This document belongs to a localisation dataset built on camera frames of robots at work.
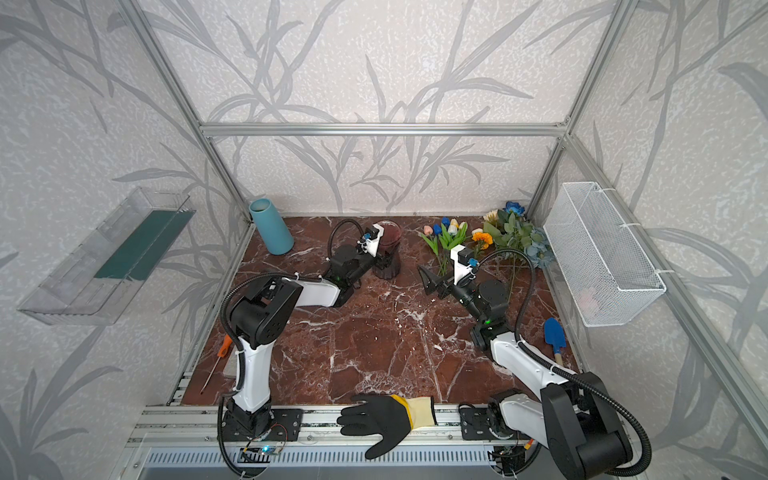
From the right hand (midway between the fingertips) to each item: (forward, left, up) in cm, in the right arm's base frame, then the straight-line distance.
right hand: (434, 250), depth 77 cm
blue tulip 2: (+32, -9, -24) cm, 40 cm away
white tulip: (+27, -10, -22) cm, 36 cm away
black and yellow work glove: (-35, +12, -23) cm, 43 cm away
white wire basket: (-14, -35, +10) cm, 39 cm away
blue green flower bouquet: (+23, -30, -18) cm, 41 cm away
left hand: (+14, +11, -7) cm, 19 cm away
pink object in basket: (-11, -38, -5) cm, 40 cm away
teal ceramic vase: (+19, +52, -14) cm, 57 cm away
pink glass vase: (+6, +12, -7) cm, 15 cm away
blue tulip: (+22, -6, -24) cm, 34 cm away
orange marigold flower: (+22, -21, -21) cm, 38 cm away
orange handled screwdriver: (-16, +60, -24) cm, 66 cm away
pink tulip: (+22, -3, -25) cm, 34 cm away
